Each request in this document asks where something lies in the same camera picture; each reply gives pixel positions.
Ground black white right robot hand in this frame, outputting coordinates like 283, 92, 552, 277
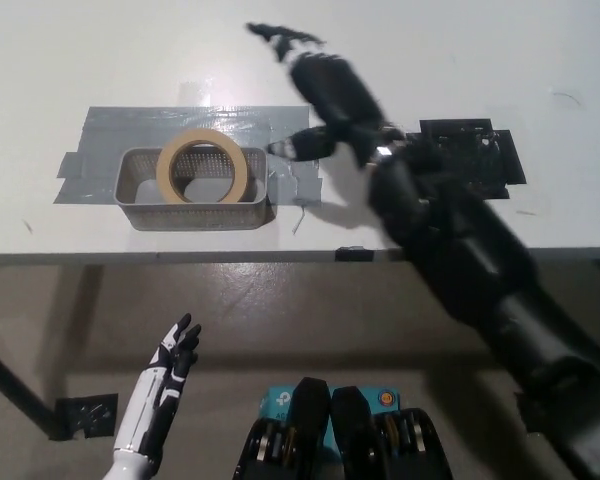
246, 21, 402, 167

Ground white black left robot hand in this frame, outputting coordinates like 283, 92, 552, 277
112, 313, 203, 459

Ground beige masking tape roll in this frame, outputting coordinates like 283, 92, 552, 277
155, 127, 256, 204

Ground small black tape strip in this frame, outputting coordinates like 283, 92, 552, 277
334, 245, 374, 263

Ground black robot torso blocks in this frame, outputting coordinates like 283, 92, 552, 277
232, 377, 454, 480

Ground teal cardboard box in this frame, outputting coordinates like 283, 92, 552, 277
258, 383, 402, 449

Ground black metal table leg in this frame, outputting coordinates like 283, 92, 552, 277
0, 338, 61, 441

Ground small grey perforated basket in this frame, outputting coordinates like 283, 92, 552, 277
113, 146, 270, 233

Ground grey duct tape patch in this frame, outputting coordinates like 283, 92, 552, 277
53, 104, 323, 208

